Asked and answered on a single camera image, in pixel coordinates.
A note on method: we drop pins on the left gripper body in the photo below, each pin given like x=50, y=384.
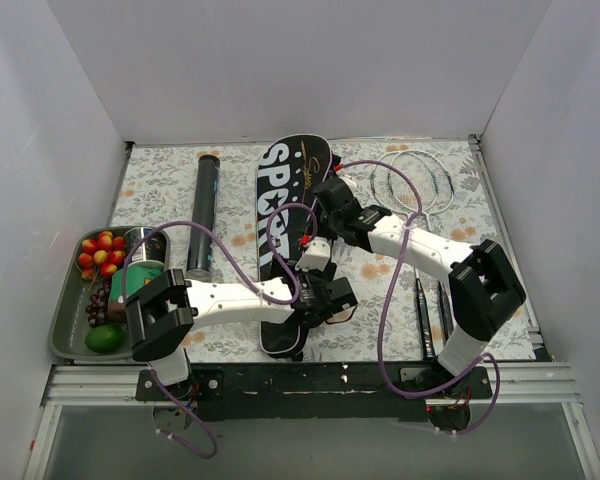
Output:
x=327, y=272

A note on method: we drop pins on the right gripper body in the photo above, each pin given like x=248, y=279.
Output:
x=327, y=188

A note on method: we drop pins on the black racket cover bag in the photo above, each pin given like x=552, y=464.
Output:
x=287, y=173

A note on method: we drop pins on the white badminton racket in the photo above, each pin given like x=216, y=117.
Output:
x=380, y=191

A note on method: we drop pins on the black shuttlecock tube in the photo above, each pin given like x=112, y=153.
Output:
x=200, y=255

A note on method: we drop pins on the black badminton racket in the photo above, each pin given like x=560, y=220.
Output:
x=431, y=179

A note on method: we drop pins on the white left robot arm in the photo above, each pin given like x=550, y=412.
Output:
x=161, y=314

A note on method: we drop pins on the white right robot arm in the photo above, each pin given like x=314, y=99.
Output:
x=484, y=287

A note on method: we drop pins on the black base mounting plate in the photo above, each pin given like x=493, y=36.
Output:
x=334, y=390

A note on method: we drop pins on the black printed can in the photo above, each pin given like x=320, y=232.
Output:
x=152, y=253

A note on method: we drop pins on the floral tablecloth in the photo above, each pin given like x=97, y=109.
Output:
x=158, y=188

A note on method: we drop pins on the green fake fruit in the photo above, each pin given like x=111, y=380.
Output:
x=105, y=339

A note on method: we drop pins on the dark fake grapes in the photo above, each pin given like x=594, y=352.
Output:
x=97, y=308

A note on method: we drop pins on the red yellow fake fruit bunch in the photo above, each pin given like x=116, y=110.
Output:
x=101, y=256

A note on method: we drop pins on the dark green tray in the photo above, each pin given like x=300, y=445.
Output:
x=70, y=327

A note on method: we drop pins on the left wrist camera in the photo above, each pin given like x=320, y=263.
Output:
x=315, y=256

